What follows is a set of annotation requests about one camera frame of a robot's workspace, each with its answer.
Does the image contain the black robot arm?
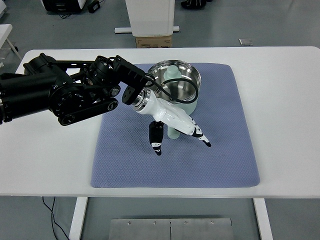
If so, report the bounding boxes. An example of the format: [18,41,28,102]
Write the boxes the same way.
[0,53,155,126]

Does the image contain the blue quilted mat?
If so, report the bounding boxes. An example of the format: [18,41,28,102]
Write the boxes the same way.
[91,63,260,188]

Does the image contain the white table frame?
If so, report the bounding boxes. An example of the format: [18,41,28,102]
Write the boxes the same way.
[68,197,274,240]

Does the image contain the green pot with handle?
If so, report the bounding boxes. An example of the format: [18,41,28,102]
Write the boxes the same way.
[146,59,202,140]

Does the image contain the white side table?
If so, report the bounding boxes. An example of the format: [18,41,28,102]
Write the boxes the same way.
[0,24,22,61]

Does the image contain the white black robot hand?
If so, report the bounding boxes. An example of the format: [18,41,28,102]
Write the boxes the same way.
[133,88,211,156]

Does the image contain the grey floor plate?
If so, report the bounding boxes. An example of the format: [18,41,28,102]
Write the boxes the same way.
[238,38,253,47]

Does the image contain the person in black pants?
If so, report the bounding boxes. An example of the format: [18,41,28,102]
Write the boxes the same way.
[180,0,212,10]

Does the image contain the black floor cable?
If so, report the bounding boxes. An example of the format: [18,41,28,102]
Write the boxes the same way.
[41,196,70,240]

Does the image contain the white pedestal column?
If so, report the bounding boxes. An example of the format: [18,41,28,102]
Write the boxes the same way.
[114,0,180,37]

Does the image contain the cardboard box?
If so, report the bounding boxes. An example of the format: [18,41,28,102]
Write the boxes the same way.
[135,35,172,49]

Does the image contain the black equipment on floor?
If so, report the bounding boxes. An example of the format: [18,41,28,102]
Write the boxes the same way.
[40,0,87,13]

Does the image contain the metal base plate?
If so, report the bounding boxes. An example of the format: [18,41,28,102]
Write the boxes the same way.
[108,218,235,240]

